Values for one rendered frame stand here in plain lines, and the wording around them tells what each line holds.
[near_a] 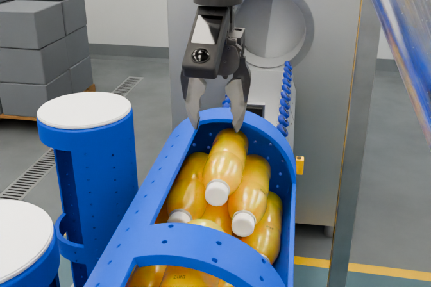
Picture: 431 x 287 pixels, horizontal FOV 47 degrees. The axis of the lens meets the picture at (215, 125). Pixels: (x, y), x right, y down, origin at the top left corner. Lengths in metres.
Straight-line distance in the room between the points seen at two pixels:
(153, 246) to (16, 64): 3.29
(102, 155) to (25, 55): 2.36
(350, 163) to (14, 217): 1.03
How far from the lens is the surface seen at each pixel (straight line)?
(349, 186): 1.70
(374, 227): 2.89
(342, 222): 1.77
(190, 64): 0.66
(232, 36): 0.74
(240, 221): 0.86
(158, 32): 5.53
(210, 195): 0.84
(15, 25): 3.74
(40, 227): 1.04
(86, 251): 1.67
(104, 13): 5.69
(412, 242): 2.84
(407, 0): 0.22
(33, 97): 3.87
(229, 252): 0.63
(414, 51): 0.23
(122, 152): 1.53
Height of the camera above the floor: 1.61
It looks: 24 degrees down
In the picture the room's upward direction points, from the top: straight up
